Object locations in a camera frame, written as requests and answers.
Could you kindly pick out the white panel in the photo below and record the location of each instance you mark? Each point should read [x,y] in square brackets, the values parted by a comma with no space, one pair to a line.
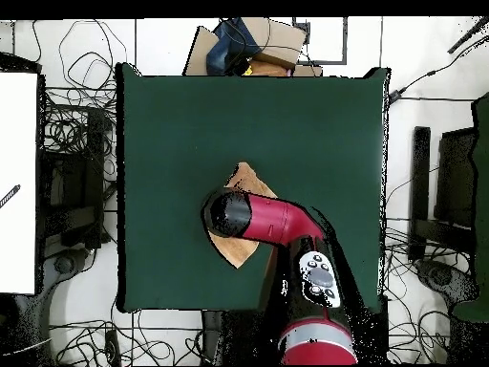
[19,153]

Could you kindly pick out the grey square floor frame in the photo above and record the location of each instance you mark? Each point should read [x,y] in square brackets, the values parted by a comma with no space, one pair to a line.
[324,62]

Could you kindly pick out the black stand base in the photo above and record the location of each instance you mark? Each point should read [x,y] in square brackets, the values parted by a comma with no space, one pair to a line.
[443,275]
[63,264]

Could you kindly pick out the dark green table cloth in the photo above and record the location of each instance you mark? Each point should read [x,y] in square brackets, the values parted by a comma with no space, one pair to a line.
[172,133]

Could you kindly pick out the black rod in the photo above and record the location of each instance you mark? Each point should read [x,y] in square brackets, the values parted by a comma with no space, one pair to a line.
[468,38]

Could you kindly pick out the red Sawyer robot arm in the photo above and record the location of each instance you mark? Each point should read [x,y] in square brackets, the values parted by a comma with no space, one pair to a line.
[267,221]

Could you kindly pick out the black equipment rack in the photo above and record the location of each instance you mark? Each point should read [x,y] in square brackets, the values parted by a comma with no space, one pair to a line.
[72,191]

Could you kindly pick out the orange terry towel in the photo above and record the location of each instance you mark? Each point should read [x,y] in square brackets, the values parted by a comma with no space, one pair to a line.
[248,183]

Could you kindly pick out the black chair frame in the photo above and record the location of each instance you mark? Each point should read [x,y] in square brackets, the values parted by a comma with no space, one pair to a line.
[454,179]

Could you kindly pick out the brown cardboard box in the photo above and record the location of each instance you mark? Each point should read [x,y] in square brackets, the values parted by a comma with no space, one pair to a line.
[282,42]

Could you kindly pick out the blue jeans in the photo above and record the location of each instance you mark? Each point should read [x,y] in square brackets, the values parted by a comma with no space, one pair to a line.
[221,57]

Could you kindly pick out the flat brown cardboard sheet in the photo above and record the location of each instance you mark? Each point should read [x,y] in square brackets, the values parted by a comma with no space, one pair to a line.
[198,57]

